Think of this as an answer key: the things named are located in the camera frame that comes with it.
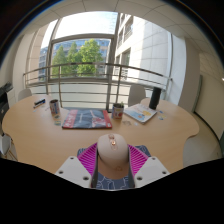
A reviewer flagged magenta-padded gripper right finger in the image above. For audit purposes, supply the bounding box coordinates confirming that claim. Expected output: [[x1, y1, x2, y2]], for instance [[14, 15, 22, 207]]
[[126, 143, 171, 190]]

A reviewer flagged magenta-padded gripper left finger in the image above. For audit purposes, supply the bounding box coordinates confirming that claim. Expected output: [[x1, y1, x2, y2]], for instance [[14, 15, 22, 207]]
[[54, 142, 100, 190]]

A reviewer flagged pale pink computer mouse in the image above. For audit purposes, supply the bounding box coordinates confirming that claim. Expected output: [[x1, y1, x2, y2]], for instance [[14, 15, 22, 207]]
[[96, 133, 130, 181]]

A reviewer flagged navy line-print mouse pad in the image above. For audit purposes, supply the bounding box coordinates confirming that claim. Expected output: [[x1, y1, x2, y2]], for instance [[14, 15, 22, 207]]
[[76, 143, 152, 191]]

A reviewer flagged red and dark magazine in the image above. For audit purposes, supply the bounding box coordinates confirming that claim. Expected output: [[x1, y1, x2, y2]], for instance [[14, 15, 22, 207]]
[[61, 108, 114, 130]]

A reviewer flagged light blue booklet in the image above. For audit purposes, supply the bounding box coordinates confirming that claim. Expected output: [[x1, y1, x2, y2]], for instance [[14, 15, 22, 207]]
[[123, 102, 158, 125]]

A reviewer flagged printed tin can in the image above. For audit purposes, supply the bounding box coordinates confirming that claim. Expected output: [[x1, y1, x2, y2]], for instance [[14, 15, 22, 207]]
[[48, 98, 61, 116]]

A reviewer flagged printed cup with pens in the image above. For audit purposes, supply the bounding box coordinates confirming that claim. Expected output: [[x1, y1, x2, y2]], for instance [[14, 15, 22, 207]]
[[111, 101, 125, 120]]

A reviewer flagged black cylindrical speaker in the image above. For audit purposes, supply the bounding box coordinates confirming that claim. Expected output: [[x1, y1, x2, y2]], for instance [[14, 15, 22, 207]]
[[148, 86, 163, 111]]

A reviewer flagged white chair with wooden legs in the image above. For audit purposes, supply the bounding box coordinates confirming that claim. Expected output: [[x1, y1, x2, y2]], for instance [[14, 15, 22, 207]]
[[0, 132, 18, 162]]

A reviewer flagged black and white printer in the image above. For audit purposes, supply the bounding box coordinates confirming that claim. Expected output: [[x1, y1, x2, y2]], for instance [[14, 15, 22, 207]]
[[0, 82, 15, 125]]

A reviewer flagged metal balcony railing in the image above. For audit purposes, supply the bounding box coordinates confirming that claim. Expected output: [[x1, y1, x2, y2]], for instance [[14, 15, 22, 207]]
[[22, 61, 173, 111]]

